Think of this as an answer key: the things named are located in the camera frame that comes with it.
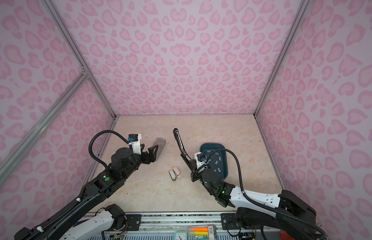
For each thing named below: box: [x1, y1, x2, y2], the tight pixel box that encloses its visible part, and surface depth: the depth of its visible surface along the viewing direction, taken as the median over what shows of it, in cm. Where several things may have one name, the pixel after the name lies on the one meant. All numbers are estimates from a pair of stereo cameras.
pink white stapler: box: [168, 166, 181, 181], surface depth 88 cm
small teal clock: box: [174, 231, 188, 240], surface depth 69 cm
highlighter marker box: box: [187, 225, 216, 240], surface depth 71 cm
